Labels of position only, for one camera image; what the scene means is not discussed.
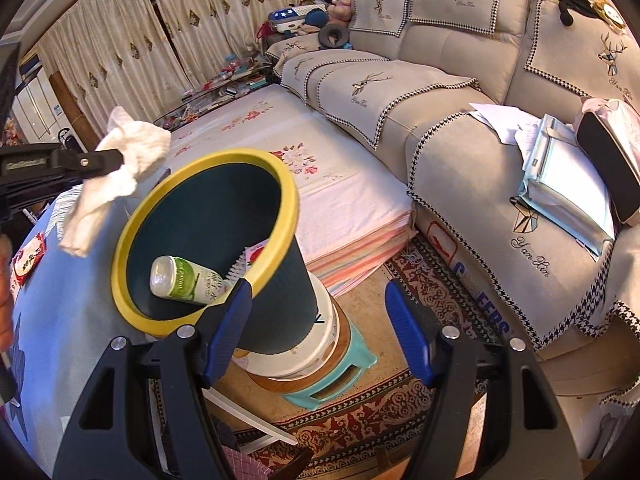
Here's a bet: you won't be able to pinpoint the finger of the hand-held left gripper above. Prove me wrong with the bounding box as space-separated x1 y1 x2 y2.
0 142 124 183
0 178 81 221

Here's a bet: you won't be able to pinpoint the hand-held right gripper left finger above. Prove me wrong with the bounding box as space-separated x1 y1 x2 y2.
62 277 253 480

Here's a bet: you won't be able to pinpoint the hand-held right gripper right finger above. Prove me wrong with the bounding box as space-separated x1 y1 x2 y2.
385 279 586 480

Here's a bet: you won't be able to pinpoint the green label plastic bottle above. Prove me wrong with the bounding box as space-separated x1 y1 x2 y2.
150 255 223 306

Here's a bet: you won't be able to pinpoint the white tissue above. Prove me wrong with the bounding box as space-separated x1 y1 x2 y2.
59 106 172 259

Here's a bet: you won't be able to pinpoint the pink milk carton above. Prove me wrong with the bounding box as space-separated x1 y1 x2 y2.
243 241 271 266

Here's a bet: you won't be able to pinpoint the dark bin with yellow rim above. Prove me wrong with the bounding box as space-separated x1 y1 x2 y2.
111 148 321 356

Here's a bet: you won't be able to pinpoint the person's left hand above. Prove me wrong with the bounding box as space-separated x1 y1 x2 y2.
0 236 15 353

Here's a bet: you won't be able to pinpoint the brown wooden board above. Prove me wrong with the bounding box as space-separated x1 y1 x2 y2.
47 70 101 148

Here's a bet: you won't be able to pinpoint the teal plastic stool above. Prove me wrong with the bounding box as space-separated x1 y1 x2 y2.
282 320 378 411

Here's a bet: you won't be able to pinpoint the red white wrapper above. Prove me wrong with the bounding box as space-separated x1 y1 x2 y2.
11 234 47 288

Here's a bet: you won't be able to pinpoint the white standing air conditioner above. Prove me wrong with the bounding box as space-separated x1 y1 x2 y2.
12 60 68 146

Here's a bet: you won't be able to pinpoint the red patterned rug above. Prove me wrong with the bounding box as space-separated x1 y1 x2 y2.
220 235 506 480

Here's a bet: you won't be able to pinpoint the white plastic bucket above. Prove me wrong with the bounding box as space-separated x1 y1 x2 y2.
235 272 346 378

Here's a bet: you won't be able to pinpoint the round wooden board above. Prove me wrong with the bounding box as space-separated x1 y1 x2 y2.
250 320 351 393

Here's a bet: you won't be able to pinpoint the blue table cover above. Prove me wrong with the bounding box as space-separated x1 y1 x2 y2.
0 185 166 461

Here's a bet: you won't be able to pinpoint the printed cardboard sheet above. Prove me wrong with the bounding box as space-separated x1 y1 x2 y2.
417 212 516 346

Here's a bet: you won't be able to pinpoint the beige embroidered curtain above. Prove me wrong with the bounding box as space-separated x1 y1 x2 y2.
145 0 307 88
37 0 166 133

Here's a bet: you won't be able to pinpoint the pink plaid cloth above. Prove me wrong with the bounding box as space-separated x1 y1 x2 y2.
220 442 281 480

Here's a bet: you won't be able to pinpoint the cluttered glass coffee table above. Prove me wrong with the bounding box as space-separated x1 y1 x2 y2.
152 52 281 128

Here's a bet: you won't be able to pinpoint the floral sheet mattress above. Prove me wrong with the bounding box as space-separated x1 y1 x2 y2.
155 82 416 296

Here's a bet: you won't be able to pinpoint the light blue plastic folder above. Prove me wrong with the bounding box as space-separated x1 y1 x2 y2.
517 114 618 256

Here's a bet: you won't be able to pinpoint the beige sofa with deer covers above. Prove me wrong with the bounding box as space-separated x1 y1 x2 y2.
265 0 640 461

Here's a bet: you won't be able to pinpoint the white loose papers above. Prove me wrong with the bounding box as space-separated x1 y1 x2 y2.
467 102 543 171

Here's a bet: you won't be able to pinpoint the pink black bag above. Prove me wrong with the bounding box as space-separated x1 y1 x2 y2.
572 97 640 225

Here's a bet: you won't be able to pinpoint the blue star print cushion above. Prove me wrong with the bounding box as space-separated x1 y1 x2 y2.
267 6 326 33

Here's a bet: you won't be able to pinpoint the yellow round plush clock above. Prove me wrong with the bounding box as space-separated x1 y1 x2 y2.
594 0 628 35

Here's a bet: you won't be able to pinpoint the white table frame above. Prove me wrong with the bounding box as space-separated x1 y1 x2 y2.
200 387 301 448

